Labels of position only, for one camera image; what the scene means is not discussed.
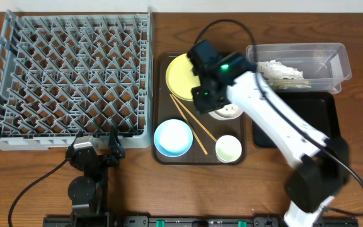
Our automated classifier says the crumpled white paper waste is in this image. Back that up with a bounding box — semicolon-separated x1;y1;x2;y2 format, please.
257;60;304;80

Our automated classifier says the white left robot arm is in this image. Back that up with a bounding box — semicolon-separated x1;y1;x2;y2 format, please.
66;132;117;227

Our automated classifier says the pink bowl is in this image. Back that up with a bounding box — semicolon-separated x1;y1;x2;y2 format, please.
209;103;243;120

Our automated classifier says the light blue bowl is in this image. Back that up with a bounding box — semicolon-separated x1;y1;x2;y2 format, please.
154;119;193;158

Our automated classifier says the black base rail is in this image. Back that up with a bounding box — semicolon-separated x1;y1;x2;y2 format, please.
42;214;359;227

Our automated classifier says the grey plastic dishwasher rack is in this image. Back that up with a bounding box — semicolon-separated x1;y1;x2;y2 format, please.
0;11;154;151

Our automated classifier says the clear plastic bin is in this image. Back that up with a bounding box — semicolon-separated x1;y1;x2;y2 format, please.
246;43;352;94

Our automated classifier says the brown serving tray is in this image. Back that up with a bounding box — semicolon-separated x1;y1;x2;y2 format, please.
152;52;246;165

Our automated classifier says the yellow plate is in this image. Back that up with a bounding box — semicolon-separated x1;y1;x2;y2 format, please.
165;54;200;102

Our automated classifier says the wooden chopstick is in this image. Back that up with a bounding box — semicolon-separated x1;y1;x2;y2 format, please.
169;93;209;156
170;94;217;142

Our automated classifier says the wooden chopstick left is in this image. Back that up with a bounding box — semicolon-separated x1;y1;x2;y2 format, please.
169;93;209;156

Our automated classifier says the black tray bin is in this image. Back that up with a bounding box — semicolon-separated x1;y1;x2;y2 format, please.
251;91;342;149

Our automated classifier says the white green cup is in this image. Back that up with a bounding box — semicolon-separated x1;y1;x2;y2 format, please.
215;135;243;163

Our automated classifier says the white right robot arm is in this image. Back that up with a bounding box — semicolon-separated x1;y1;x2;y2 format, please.
166;51;349;226

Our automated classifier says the wooden chopstick right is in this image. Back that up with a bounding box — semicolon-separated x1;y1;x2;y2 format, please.
170;94;217;142

